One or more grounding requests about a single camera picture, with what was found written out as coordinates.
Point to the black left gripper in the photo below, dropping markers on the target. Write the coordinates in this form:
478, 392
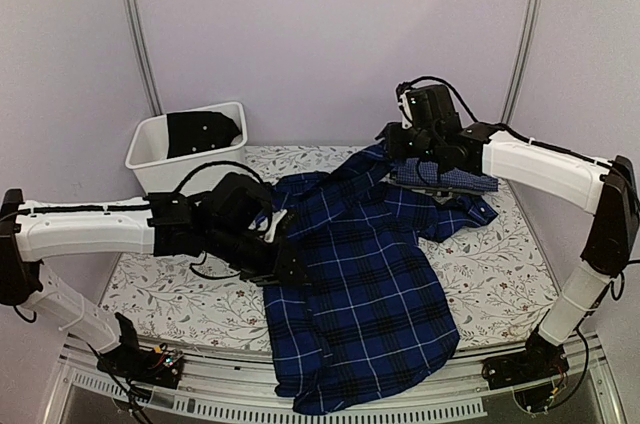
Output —
278, 269

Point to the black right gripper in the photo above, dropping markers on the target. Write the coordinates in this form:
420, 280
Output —
395, 148

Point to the dark blue plaid shirt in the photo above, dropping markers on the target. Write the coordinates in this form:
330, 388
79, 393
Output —
372, 319

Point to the white plastic bin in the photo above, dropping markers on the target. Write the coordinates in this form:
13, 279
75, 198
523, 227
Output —
147, 153

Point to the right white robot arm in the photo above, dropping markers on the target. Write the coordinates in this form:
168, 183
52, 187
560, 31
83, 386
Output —
602, 189

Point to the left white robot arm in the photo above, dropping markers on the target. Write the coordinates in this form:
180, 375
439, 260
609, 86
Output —
159, 224

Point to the folded blue gingham shirt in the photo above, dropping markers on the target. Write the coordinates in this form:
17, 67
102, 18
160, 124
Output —
425, 175

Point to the floral patterned table mat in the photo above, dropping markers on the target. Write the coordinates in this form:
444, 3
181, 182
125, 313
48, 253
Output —
496, 281

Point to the black shirt in bin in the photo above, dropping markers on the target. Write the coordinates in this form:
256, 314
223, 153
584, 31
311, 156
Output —
199, 131

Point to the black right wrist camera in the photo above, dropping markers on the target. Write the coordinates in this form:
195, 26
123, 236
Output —
425, 106

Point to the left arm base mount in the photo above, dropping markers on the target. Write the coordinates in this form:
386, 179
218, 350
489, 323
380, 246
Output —
157, 367

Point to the right aluminium frame post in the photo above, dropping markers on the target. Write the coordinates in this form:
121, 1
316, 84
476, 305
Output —
531, 14

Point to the aluminium frame post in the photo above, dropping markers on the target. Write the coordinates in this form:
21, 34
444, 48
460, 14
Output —
141, 54
531, 14

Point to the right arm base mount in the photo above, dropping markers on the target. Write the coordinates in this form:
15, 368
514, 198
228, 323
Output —
542, 370

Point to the left aluminium frame post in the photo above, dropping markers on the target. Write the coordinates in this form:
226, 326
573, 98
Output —
141, 54

